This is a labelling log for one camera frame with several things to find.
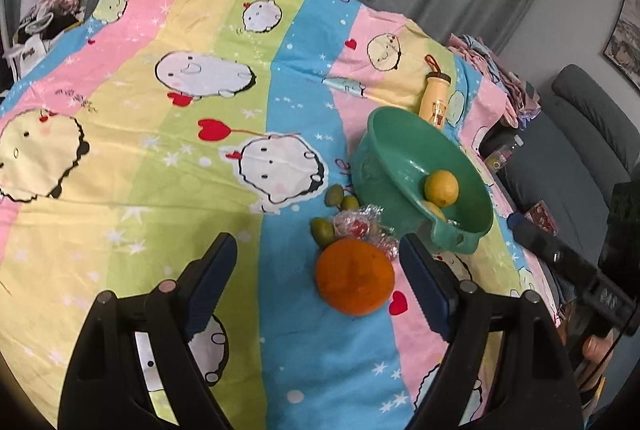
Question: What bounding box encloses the large orange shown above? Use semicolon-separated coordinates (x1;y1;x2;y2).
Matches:
314;238;395;316

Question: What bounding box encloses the red fruit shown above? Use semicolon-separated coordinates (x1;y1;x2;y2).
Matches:
332;205;384;240
371;233;399;261

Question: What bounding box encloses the small green fruit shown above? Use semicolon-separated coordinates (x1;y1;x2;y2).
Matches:
324;184;344;207

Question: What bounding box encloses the person's right hand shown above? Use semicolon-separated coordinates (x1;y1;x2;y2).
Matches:
558;303;618;390

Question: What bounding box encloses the red patterned box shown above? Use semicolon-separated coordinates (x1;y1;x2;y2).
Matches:
524;200;559;236

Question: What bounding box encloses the yellow pear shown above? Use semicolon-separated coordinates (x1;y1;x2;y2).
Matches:
422;200;447;221

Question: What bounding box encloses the clear plastic bottle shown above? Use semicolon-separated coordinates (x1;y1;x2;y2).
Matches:
485;134;524;173

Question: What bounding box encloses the grey sofa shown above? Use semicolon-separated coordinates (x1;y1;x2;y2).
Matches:
480;65;639;263

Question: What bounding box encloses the round yellow lemon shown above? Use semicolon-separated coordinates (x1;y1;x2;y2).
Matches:
423;170;459;208

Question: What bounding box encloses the folded pink clothes pile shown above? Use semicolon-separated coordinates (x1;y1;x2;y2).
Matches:
447;34;541;130

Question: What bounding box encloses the green plastic basin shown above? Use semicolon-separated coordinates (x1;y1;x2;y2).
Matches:
350;106;494;254

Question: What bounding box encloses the yellow bear bottle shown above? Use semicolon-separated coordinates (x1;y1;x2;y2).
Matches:
419;54;451;131

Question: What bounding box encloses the colourful cartoon bedsheet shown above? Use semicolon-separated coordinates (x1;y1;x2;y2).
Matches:
0;0;566;430

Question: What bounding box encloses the pile of clothes left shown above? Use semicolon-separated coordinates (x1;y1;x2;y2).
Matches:
3;0;86;81

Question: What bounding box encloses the framed wall picture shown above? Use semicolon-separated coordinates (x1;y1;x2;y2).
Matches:
603;0;640;89

